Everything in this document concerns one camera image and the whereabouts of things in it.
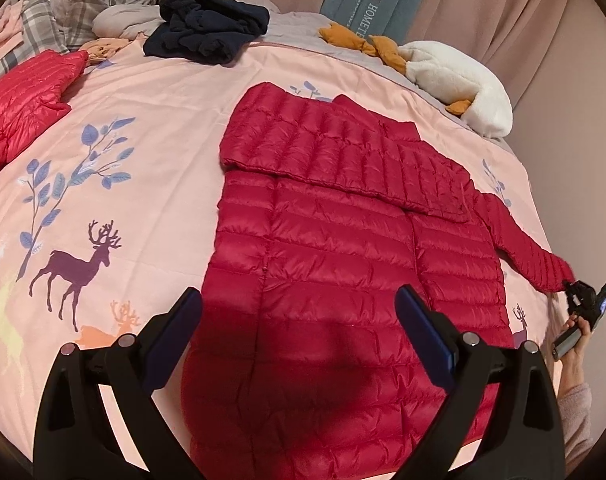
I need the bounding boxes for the dark red down jacket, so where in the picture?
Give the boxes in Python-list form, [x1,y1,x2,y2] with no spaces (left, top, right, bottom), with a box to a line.
[180,82,578,480]

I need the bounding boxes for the light red down jacket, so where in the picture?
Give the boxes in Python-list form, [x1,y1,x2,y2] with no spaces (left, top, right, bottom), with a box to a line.
[0,50,90,187]

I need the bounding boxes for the pink folded clothes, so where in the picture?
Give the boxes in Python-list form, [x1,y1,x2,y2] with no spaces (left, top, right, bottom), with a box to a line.
[0,0,24,57]

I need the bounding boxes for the small orange cloth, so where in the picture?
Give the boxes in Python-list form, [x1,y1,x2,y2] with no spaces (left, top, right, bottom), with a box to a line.
[78,37,130,67]

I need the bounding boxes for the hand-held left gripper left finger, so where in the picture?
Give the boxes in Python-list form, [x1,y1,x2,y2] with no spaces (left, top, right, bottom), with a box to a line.
[33,286,206,480]

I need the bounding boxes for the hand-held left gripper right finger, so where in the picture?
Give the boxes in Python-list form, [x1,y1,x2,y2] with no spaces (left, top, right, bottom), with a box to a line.
[394,284,566,480]

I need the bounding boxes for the white plush goose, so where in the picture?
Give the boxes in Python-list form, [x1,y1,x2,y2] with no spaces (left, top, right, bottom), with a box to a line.
[318,22,514,139]

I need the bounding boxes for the person's right hand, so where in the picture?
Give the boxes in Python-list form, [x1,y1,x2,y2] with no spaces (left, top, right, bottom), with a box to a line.
[557,311,592,387]

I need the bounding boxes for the navy blue garment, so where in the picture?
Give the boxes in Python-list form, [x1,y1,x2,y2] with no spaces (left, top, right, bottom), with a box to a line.
[143,0,271,66]

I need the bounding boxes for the pink deer printed bedspread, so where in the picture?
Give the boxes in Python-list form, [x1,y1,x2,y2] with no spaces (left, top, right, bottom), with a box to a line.
[0,0,574,480]

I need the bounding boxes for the beige grey garment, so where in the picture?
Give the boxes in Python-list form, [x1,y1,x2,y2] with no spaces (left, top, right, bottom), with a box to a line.
[92,2,170,42]

